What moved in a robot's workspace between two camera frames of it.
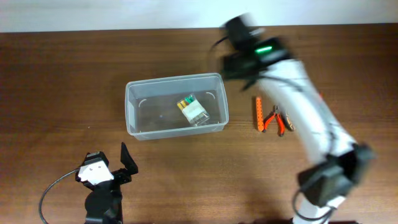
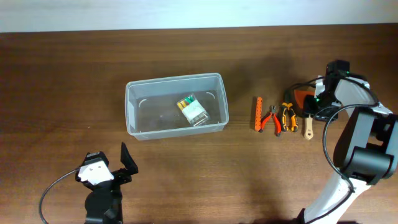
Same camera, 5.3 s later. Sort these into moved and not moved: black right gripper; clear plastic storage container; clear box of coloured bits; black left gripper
Moved: black right gripper
Not moved: black left gripper; clear plastic storage container; clear box of coloured bits
